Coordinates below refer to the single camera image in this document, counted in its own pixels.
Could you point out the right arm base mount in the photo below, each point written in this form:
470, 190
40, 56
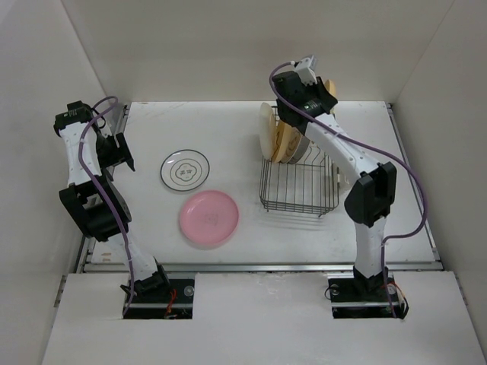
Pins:
382, 303

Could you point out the cream white plate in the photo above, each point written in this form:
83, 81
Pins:
267, 130

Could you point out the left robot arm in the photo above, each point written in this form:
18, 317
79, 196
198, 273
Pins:
94, 203

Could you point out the beige cutlery holder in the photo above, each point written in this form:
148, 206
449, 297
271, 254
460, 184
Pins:
340, 178

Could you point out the orange yellow plate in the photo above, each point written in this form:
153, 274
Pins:
331, 91

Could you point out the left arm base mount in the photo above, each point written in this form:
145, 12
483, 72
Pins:
176, 302

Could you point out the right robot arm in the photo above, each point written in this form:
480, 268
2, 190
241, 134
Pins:
368, 203

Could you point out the tan yellow plate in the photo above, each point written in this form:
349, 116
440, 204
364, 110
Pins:
285, 143

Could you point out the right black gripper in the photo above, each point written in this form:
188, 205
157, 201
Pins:
320, 90

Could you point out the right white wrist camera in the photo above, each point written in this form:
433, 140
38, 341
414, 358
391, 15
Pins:
305, 69

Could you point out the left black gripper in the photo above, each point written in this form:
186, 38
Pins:
116, 152

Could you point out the white plate with dark rim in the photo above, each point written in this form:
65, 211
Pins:
184, 170

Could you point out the pink plate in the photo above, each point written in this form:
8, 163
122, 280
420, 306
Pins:
209, 218

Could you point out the wire dish rack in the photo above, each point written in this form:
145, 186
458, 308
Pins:
306, 187

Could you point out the grey patterned plate in rack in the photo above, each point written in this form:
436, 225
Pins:
300, 150

